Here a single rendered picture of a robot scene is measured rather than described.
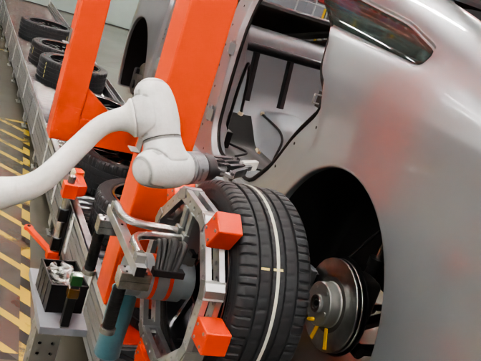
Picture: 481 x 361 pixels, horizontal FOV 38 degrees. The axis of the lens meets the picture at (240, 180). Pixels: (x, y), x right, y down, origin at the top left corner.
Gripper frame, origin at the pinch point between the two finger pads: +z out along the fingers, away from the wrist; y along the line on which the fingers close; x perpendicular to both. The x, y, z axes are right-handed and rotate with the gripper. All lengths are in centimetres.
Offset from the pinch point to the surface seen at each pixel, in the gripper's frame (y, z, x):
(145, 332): -7, -9, -66
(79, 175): -161, 71, -96
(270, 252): 20.9, -2.7, -16.7
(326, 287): 23, 34, -35
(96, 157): -186, 99, -98
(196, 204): -4.7, -10.6, -15.3
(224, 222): 11.9, -16.4, -10.7
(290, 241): 21.2, 4.6, -13.8
